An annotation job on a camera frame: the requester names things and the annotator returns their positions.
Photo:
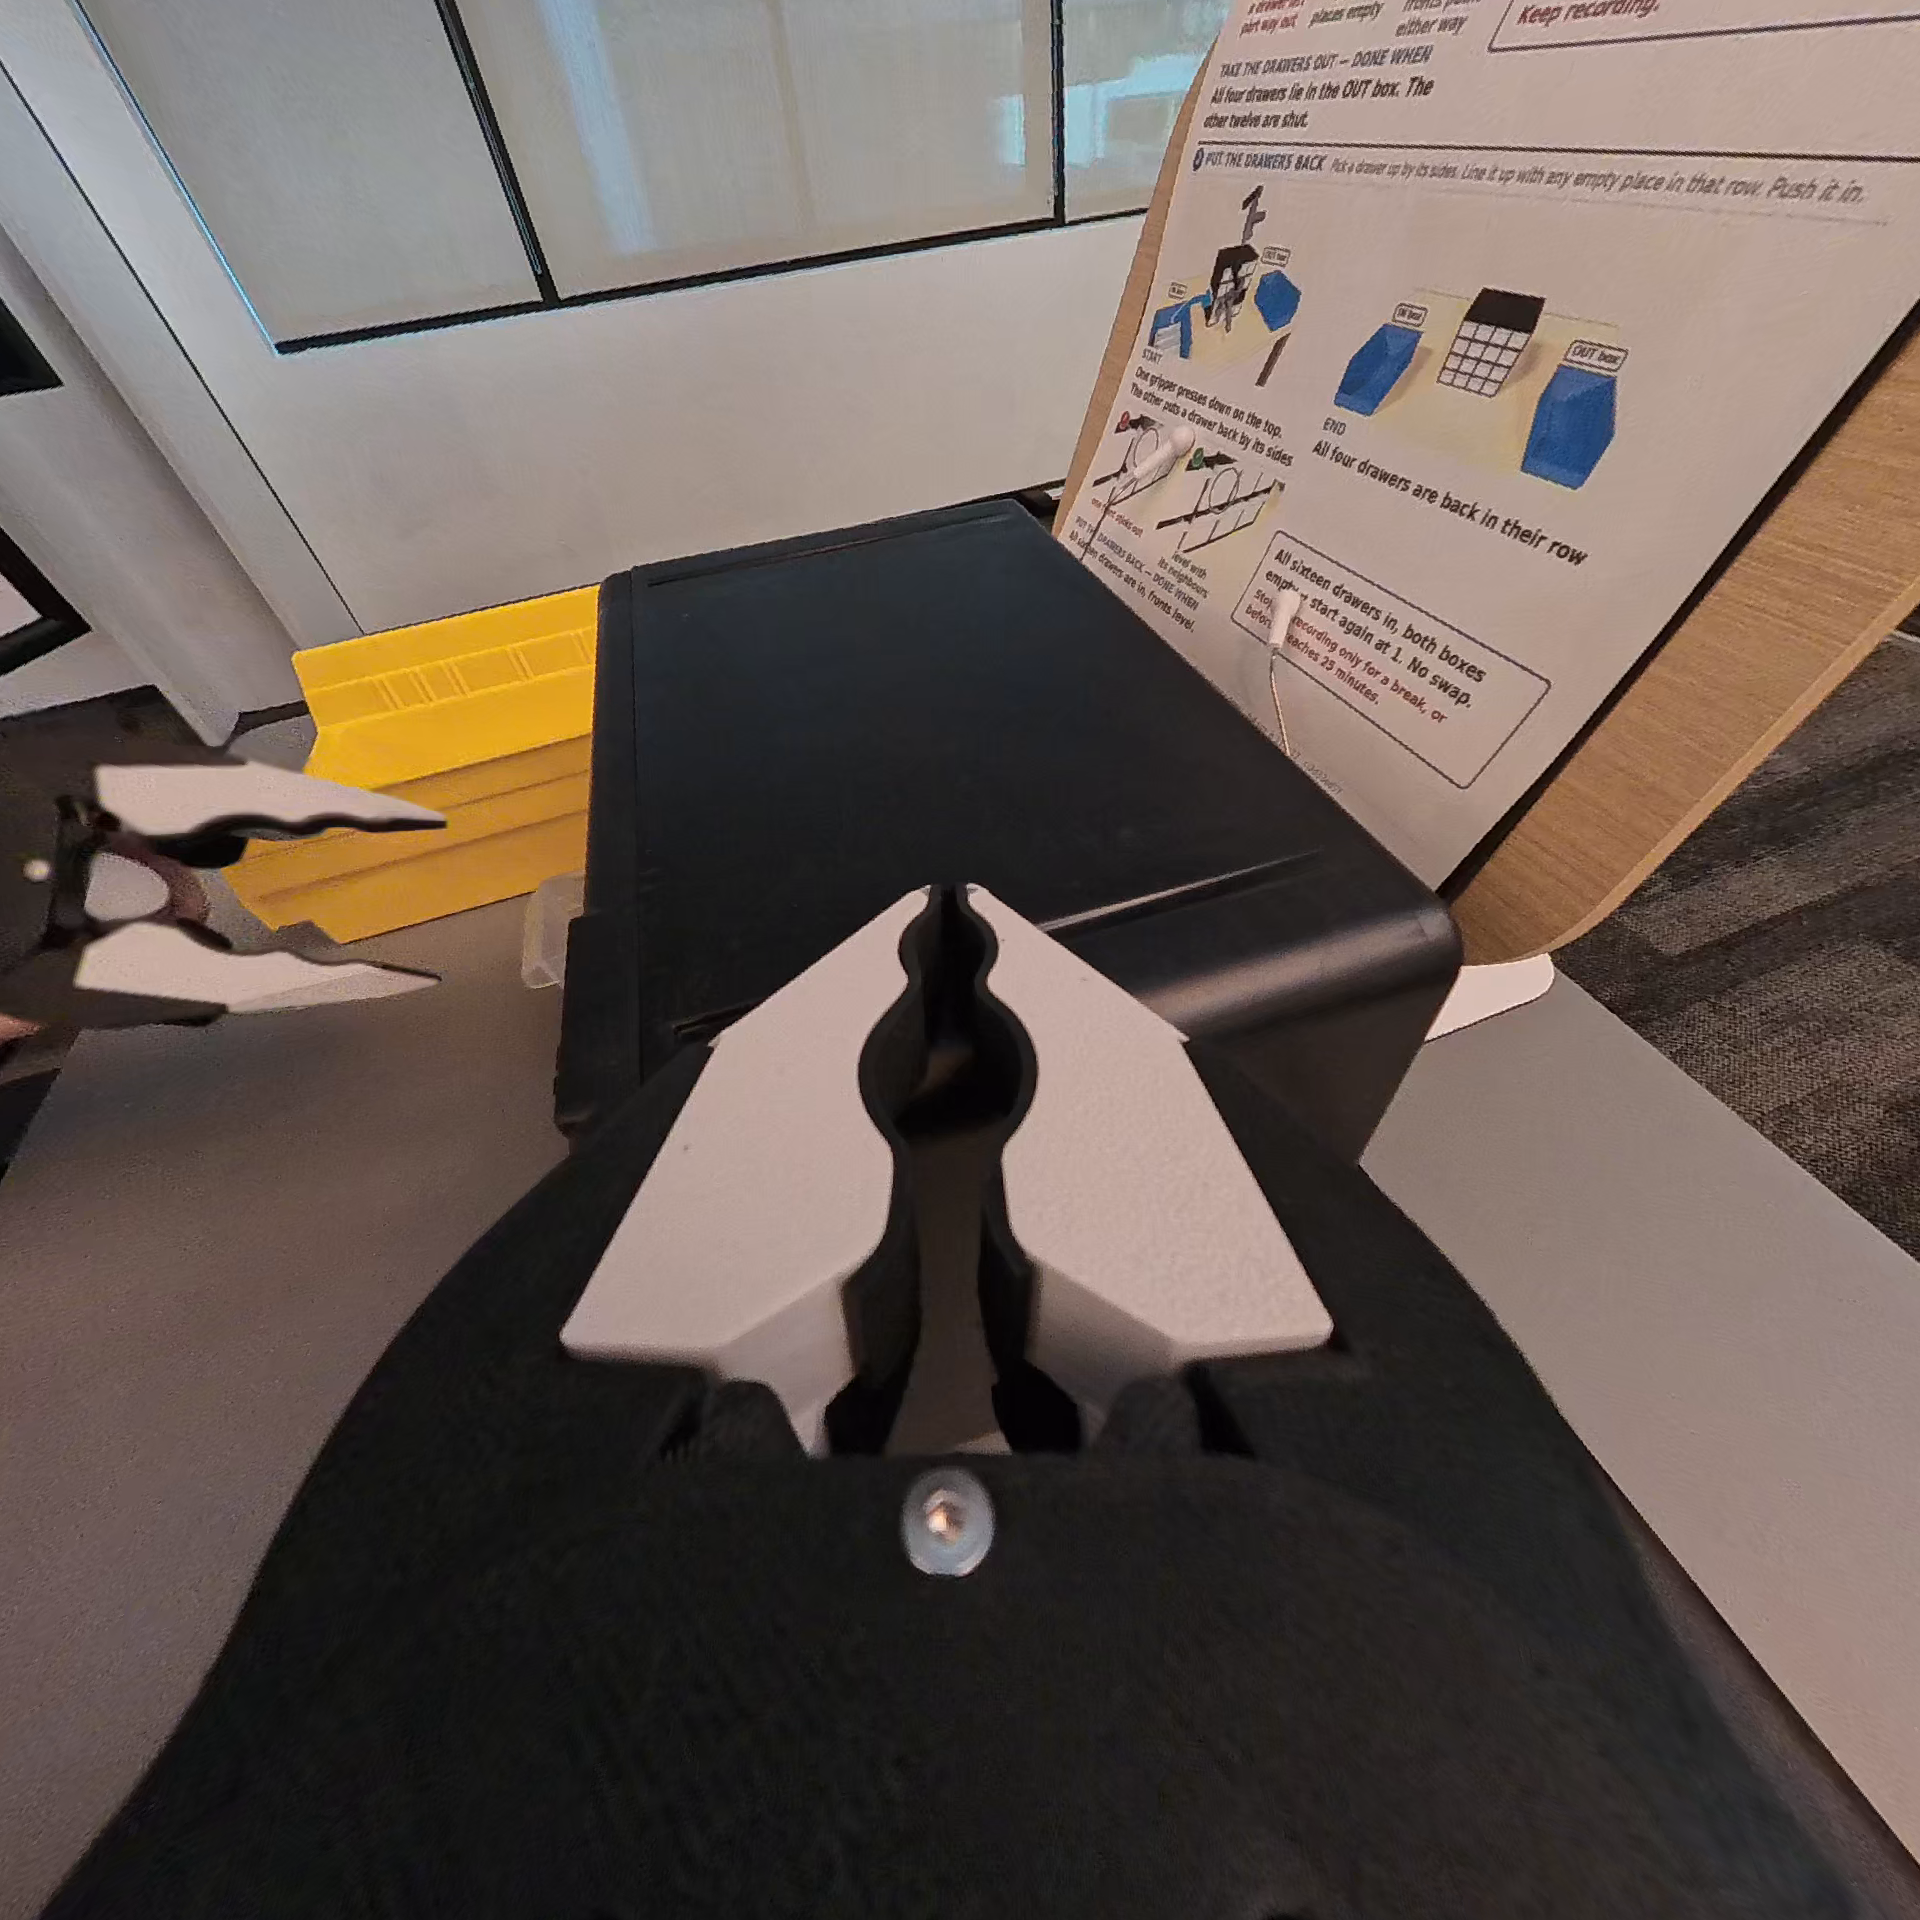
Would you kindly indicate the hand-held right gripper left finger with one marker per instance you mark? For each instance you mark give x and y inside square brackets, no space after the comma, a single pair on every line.
[719,1200]

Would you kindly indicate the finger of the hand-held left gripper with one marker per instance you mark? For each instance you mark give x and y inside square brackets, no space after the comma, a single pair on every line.
[197,966]
[256,792]

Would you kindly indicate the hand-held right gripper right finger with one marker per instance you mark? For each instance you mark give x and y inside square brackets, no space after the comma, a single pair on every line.
[1144,1190]

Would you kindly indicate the yellow plastic bin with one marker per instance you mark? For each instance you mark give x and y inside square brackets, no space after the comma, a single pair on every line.
[445,690]

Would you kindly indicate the black drawer cabinet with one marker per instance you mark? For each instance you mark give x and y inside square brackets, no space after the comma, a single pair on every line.
[928,702]

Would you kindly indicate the wooden display board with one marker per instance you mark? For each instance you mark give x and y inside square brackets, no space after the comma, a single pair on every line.
[1697,674]

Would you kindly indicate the glass partition window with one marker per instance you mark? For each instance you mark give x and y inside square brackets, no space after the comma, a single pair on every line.
[676,152]

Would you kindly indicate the printed instruction poster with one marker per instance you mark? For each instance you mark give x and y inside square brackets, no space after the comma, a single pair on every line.
[1498,297]

